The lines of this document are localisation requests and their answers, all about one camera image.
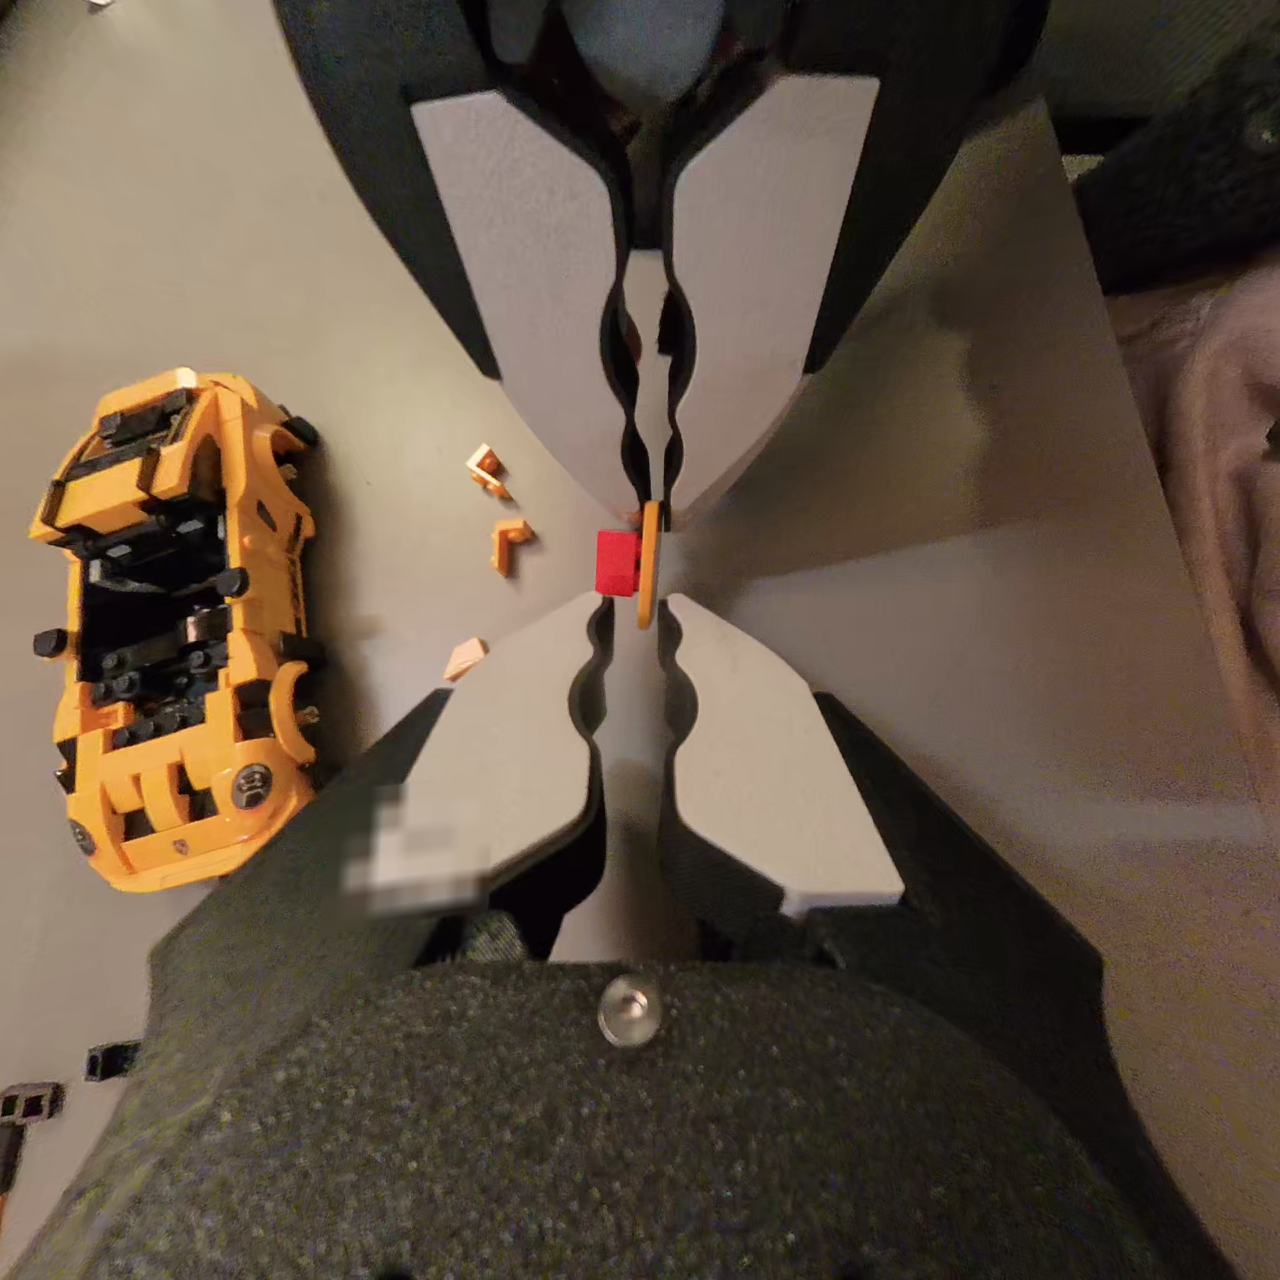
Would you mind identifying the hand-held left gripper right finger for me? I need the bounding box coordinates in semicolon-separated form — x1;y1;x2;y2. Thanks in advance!
658;591;906;962

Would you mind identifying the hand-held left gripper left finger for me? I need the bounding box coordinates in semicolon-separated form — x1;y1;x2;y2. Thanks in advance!
402;591;610;961

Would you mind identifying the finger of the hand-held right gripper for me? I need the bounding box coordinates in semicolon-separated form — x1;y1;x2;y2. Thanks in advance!
409;88;645;519
655;69;880;531

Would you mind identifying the black fleece jacket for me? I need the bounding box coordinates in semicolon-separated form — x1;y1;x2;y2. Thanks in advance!
1049;0;1280;295

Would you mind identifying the orange lego car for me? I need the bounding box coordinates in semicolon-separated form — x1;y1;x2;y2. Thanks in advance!
27;367;325;892

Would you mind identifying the orange lego tile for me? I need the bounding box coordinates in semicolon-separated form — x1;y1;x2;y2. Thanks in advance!
636;499;667;630

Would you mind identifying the pile of small lego parts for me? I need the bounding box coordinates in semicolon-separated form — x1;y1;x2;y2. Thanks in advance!
0;1039;141;1200

